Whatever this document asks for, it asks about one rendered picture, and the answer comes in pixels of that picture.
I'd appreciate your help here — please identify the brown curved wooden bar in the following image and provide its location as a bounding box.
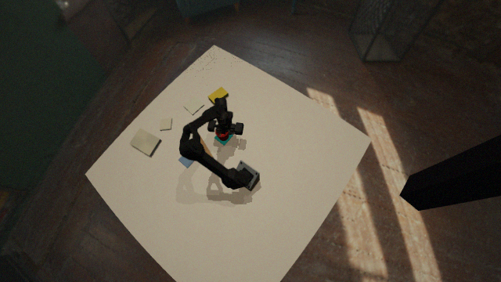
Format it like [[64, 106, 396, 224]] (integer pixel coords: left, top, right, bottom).
[[200, 136, 214, 158]]

